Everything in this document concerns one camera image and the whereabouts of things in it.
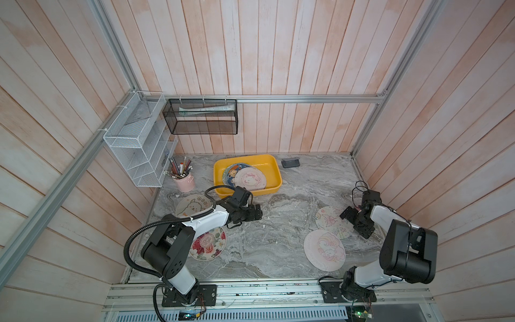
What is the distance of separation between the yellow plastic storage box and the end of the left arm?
0.23 metres

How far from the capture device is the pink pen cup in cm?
Result: 95

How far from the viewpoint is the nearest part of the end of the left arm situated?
0.67 m
